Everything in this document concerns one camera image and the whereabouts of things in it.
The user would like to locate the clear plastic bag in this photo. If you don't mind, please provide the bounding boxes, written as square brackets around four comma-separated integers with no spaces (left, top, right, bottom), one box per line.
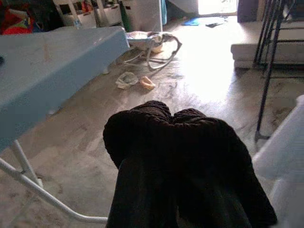
[115,71,138,90]

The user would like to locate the white cabinet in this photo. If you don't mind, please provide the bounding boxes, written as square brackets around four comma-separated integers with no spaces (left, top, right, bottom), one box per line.
[129,0,163,33]

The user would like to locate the baby bouncer seat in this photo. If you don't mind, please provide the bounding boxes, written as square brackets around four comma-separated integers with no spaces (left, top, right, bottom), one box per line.
[123,30,183,71]

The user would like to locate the white garment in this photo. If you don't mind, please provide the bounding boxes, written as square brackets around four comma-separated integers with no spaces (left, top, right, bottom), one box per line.
[251,95,304,228]

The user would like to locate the dark knit garment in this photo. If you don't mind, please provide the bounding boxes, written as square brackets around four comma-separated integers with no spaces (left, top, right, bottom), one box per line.
[102,100,278,228]

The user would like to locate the metal clothes rack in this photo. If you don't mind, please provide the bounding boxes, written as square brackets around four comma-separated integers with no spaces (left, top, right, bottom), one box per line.
[253,0,304,141]

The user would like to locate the light blue folding table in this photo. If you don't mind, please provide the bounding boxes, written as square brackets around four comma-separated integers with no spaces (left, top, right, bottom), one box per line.
[0,25,131,224]

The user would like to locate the blue cloth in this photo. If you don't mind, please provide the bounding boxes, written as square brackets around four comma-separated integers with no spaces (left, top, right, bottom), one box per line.
[182,18,200,26]

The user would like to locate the white shelf unit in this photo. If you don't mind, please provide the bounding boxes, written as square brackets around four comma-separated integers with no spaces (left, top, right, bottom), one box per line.
[52,0,124,29]

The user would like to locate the white low platform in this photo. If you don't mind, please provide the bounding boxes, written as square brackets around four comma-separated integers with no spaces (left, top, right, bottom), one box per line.
[230,21,304,69]

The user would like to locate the tan sandal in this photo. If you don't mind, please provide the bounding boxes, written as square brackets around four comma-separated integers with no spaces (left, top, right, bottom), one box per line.
[139,76,156,91]

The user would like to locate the dark cabinet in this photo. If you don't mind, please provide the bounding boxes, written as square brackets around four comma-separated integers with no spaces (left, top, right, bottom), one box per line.
[237,0,259,23]

